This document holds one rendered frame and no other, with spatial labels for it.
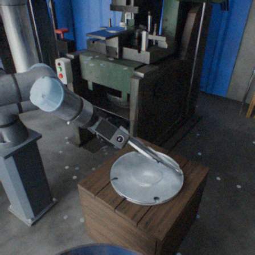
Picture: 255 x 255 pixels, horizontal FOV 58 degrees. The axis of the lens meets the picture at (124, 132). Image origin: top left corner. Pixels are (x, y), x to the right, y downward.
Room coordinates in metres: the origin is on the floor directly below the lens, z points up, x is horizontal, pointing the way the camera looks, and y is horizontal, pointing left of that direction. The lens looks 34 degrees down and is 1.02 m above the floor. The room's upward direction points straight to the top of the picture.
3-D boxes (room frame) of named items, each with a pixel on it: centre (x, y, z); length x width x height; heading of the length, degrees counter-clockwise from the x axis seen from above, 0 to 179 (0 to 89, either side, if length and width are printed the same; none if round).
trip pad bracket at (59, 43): (1.41, 0.35, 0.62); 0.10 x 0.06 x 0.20; 53
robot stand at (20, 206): (0.79, 0.49, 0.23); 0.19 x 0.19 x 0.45; 57
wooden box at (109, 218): (0.66, -0.09, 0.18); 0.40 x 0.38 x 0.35; 142
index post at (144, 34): (1.20, -0.10, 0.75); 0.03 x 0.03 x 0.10; 53
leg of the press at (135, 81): (1.36, -0.33, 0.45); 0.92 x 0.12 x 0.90; 143
